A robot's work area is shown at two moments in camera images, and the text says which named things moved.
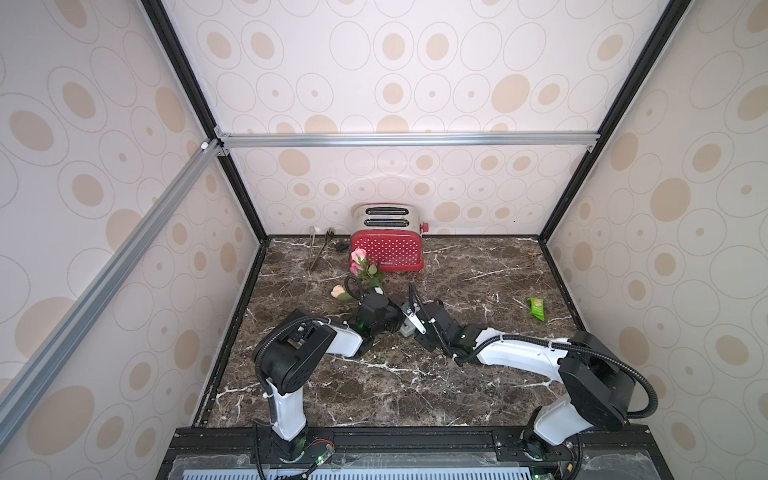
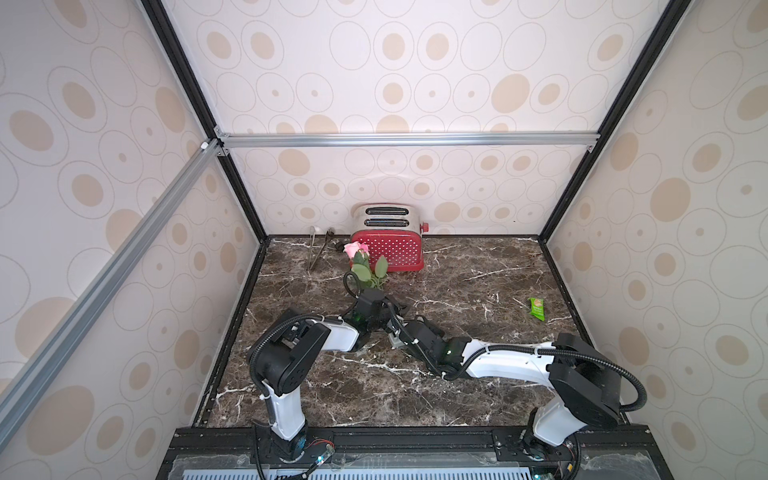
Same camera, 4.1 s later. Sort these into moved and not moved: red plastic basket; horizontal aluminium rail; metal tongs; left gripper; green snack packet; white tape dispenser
Moved: white tape dispenser
Not moved: horizontal aluminium rail; metal tongs; red plastic basket; left gripper; green snack packet
